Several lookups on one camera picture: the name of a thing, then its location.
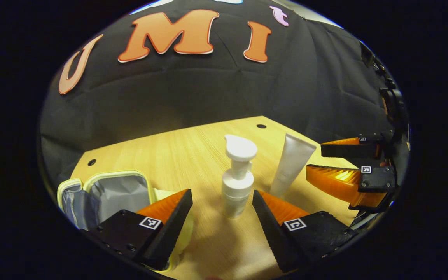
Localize pale yellow suitcase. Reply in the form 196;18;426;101
57;170;194;271

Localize white squeeze tube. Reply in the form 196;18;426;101
269;133;317;199

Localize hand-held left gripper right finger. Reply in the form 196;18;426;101
252;189;359;273

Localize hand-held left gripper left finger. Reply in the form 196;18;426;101
80;189;193;271

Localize black backdrop cloth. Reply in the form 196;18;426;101
39;0;403;187

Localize white pump bottle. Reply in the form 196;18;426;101
221;134;258;219

